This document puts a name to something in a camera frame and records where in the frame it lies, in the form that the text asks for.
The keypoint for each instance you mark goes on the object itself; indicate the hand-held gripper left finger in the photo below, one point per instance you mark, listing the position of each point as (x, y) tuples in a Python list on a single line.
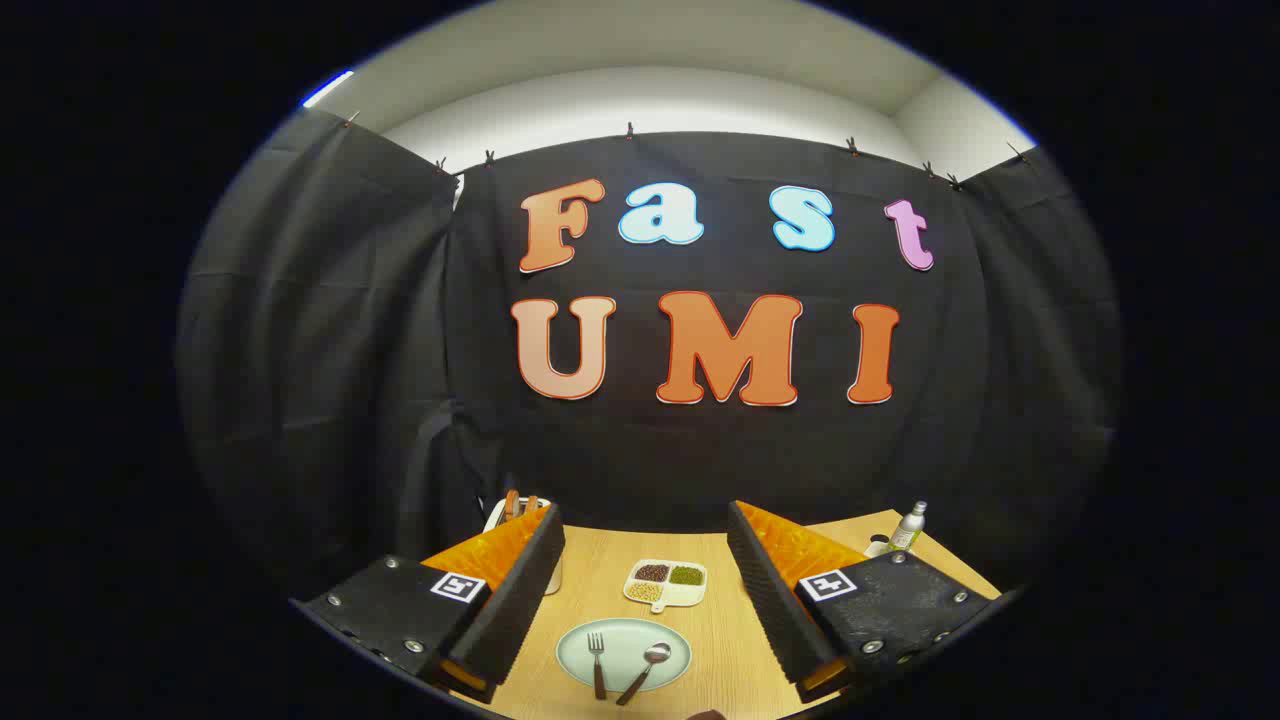
[(520, 600)]

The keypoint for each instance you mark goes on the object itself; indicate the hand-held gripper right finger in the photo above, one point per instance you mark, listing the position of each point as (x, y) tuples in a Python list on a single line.
[(775, 600)]

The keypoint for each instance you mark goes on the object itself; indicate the white toaster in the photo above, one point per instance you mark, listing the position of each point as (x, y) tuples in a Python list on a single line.
[(494, 517)]

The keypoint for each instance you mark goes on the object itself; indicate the pile of green beans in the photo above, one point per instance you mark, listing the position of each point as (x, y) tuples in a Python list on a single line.
[(686, 575)]

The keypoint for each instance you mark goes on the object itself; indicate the toasted bread slice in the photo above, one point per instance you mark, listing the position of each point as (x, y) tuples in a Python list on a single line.
[(511, 503)]

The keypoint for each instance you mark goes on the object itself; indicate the white divided dish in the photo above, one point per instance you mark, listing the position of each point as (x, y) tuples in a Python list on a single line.
[(668, 598)]

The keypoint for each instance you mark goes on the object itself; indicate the white square coaster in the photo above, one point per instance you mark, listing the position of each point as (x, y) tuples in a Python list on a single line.
[(875, 549)]

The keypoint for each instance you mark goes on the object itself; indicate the light blue plate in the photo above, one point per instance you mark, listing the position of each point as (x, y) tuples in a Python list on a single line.
[(625, 640)]

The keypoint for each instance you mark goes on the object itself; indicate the pile of yellow beans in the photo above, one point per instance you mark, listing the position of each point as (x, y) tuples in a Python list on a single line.
[(645, 591)]

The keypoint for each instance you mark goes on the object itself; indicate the pile of dark beans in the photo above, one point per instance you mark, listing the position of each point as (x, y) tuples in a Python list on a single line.
[(651, 572)]

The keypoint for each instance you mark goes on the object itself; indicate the green label metal bottle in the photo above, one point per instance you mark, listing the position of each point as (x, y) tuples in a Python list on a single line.
[(908, 525)]

